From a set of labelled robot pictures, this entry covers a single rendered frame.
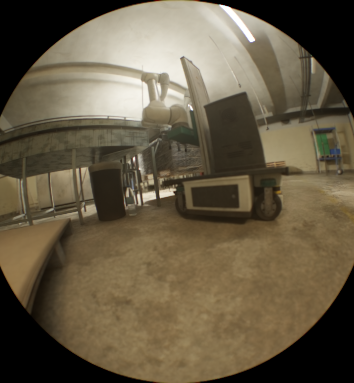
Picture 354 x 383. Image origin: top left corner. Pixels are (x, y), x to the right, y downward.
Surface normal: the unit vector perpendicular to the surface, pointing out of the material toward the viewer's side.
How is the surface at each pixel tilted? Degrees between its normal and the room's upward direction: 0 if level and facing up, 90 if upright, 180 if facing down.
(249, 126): 90
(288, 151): 90
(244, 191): 90
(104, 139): 90
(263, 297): 0
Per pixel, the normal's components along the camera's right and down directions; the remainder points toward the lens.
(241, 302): -0.13, -0.99
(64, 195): 0.64, -0.02
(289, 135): -0.76, 0.15
